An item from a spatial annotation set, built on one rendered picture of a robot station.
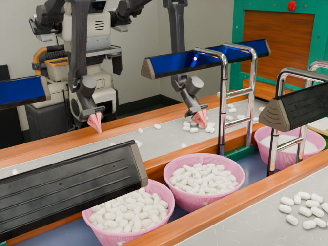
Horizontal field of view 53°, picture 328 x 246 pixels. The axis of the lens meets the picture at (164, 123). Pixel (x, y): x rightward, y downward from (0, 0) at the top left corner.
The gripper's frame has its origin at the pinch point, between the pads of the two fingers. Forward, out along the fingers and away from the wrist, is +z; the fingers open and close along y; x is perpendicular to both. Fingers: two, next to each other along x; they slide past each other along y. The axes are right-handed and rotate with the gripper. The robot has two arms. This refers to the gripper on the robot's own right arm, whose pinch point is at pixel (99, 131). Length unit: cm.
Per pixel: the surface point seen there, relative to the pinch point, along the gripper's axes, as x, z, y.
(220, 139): -19.1, 24.5, 36.1
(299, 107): -68, 37, 20
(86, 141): 10.0, -1.6, -3.2
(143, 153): -3.5, 15.3, 11.7
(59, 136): 14.3, -8.5, -11.8
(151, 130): 7.5, 2.4, 25.6
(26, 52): 127, -148, 16
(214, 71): 97, -74, 168
